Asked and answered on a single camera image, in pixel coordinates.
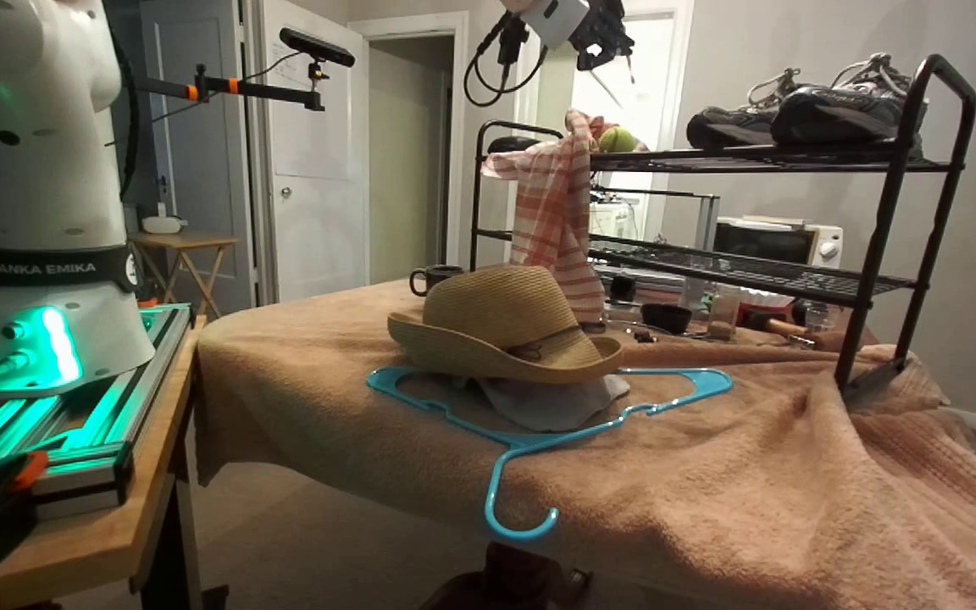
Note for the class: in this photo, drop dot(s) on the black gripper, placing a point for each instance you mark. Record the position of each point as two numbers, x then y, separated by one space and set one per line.
598 22

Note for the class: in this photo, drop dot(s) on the plain black shoe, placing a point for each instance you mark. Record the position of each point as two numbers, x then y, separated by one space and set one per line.
736 124

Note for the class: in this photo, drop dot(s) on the black shoe with silver trim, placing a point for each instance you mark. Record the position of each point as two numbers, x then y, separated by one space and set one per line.
846 109

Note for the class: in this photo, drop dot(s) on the brown cup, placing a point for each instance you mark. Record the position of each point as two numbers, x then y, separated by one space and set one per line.
435 278

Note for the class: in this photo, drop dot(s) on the black metal shoe rack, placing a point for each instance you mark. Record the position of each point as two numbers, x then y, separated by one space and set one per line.
891 214

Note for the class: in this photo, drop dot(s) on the green round object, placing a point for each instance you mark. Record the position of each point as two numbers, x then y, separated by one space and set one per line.
620 140

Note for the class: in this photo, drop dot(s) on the red white striped towel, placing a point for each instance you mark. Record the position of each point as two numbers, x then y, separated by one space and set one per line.
559 214

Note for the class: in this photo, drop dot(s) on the white toaster oven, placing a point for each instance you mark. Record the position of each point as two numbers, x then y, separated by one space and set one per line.
779 239

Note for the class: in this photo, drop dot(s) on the small black bowl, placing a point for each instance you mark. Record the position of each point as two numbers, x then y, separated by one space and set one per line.
667 318

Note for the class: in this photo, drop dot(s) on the clear glass jar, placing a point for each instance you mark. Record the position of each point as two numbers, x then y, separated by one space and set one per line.
724 312

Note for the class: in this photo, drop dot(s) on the tan straw hat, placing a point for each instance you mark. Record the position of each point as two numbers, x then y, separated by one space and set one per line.
499 318

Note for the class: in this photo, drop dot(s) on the grey cloth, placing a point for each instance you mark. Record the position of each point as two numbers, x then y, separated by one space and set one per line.
559 401

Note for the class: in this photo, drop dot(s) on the blue plastic clothes hanger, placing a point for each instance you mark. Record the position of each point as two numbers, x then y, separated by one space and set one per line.
533 441

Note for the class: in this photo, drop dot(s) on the beige blanket table cover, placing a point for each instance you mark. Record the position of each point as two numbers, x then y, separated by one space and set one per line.
736 475

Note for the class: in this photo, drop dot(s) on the small wooden folding table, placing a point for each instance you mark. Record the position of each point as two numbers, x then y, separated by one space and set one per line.
185 242

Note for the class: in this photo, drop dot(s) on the white bowl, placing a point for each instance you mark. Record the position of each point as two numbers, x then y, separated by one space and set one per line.
164 225

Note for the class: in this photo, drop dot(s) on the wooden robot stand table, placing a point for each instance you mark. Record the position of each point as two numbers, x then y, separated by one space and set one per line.
92 529

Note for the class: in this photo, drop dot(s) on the black stereo camera bar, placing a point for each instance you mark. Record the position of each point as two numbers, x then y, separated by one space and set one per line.
318 44

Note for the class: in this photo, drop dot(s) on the dark wooden table pedestal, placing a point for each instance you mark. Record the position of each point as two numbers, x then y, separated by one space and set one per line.
510 581

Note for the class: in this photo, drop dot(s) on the aluminium rail base frame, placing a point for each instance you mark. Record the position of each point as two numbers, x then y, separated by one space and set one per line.
83 425

